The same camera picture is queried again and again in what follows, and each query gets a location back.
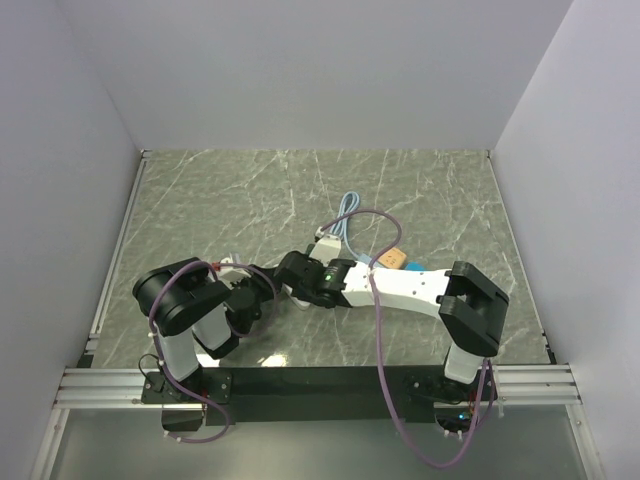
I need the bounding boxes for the wooden cube plug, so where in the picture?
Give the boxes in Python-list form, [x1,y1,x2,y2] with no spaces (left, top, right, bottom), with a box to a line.
[377,247,407,265]

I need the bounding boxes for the light blue cable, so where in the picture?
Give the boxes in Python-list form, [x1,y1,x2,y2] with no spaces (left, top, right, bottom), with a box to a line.
[334,192,362,259]

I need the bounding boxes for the white triangular power strip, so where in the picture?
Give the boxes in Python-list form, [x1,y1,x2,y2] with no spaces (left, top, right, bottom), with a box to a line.
[290,297,310,310]

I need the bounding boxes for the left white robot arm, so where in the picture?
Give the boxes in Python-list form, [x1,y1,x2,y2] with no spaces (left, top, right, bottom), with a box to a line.
[132,257,282,402]

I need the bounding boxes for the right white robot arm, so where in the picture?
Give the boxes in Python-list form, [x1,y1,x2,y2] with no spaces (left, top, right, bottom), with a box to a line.
[274,251,509,399]

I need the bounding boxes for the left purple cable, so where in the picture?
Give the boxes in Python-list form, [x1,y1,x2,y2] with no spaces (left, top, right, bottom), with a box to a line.
[147,259,279,401]

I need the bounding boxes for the purple cable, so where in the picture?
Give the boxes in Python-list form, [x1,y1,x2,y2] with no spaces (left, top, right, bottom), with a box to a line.
[147,259,279,401]
[322,209,496,470]

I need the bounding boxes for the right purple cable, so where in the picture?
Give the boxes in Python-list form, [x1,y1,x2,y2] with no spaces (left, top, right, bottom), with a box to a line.
[322,209,496,470]

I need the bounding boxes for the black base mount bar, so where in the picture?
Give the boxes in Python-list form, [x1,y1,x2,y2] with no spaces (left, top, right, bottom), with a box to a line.
[141,365,496,432]

